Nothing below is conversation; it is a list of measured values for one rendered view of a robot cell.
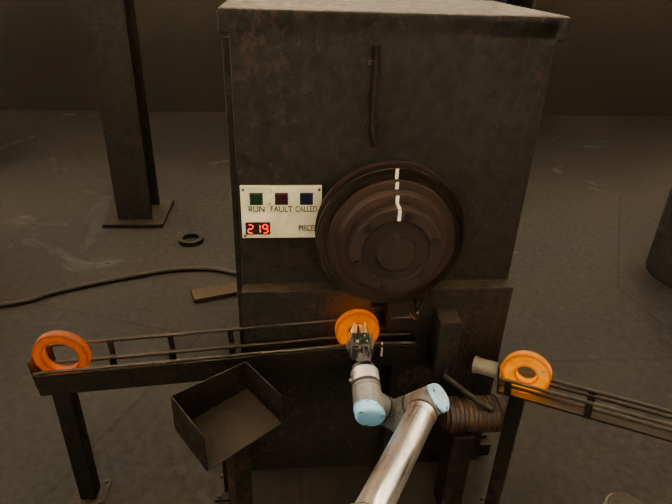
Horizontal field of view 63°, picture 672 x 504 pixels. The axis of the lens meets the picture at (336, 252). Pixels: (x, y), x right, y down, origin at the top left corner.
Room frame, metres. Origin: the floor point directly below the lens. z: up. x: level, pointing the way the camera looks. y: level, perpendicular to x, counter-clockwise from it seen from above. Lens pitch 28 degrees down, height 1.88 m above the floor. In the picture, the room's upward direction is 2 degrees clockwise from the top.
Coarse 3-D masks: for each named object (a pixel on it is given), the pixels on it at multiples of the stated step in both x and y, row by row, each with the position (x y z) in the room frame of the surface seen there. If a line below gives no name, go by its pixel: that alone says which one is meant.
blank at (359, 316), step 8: (352, 312) 1.57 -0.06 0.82; (360, 312) 1.57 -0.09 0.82; (368, 312) 1.58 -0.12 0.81; (344, 320) 1.56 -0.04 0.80; (352, 320) 1.56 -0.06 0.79; (360, 320) 1.56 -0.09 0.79; (368, 320) 1.56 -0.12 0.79; (376, 320) 1.57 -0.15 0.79; (336, 328) 1.55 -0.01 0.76; (344, 328) 1.56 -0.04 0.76; (368, 328) 1.56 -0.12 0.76; (376, 328) 1.57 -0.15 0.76; (336, 336) 1.55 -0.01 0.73; (344, 336) 1.55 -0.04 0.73; (376, 336) 1.57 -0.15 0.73
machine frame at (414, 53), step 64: (256, 0) 1.95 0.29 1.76; (320, 0) 2.06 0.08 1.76; (384, 0) 2.18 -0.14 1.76; (448, 0) 2.32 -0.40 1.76; (256, 64) 1.65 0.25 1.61; (320, 64) 1.67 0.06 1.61; (384, 64) 1.69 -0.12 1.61; (448, 64) 1.71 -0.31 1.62; (512, 64) 1.73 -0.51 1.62; (256, 128) 1.65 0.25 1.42; (320, 128) 1.67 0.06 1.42; (384, 128) 1.69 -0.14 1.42; (448, 128) 1.71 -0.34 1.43; (512, 128) 1.73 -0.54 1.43; (512, 192) 1.74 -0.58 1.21; (256, 256) 1.65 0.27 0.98; (256, 320) 1.60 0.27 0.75; (384, 320) 1.68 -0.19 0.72; (320, 384) 1.62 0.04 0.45; (384, 384) 1.64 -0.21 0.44; (448, 384) 1.67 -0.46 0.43; (256, 448) 1.59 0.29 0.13; (320, 448) 1.62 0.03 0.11
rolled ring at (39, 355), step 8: (40, 336) 1.48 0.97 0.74; (48, 336) 1.46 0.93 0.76; (56, 336) 1.46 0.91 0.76; (64, 336) 1.46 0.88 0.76; (72, 336) 1.47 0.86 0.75; (40, 344) 1.45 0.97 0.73; (48, 344) 1.46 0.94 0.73; (72, 344) 1.46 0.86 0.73; (80, 344) 1.47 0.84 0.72; (32, 352) 1.45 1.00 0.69; (40, 352) 1.45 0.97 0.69; (80, 352) 1.46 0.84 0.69; (88, 352) 1.48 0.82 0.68; (40, 360) 1.45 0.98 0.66; (48, 360) 1.47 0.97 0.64; (80, 360) 1.46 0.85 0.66; (88, 360) 1.47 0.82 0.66; (40, 368) 1.45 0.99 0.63; (48, 368) 1.45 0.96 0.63; (56, 368) 1.46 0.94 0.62; (64, 368) 1.47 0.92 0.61
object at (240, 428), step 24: (216, 384) 1.34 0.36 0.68; (240, 384) 1.40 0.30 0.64; (264, 384) 1.33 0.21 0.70; (192, 408) 1.28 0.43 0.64; (216, 408) 1.32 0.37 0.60; (240, 408) 1.32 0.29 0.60; (264, 408) 1.32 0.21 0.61; (192, 432) 1.14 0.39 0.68; (216, 432) 1.23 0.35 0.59; (240, 432) 1.23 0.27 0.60; (264, 432) 1.22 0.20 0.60; (216, 456) 1.14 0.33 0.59; (240, 456) 1.24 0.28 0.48; (240, 480) 1.24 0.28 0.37
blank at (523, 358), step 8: (520, 352) 1.44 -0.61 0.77; (528, 352) 1.43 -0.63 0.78; (512, 360) 1.43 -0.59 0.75; (520, 360) 1.42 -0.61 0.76; (528, 360) 1.41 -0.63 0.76; (536, 360) 1.41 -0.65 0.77; (544, 360) 1.41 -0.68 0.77; (504, 368) 1.44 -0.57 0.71; (512, 368) 1.43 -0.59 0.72; (536, 368) 1.40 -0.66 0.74; (544, 368) 1.39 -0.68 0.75; (504, 376) 1.44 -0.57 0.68; (512, 376) 1.43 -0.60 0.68; (520, 376) 1.44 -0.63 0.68; (536, 376) 1.40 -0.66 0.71; (544, 376) 1.39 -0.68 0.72; (512, 384) 1.43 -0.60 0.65; (536, 384) 1.40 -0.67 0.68; (544, 384) 1.39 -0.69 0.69; (520, 392) 1.41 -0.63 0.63
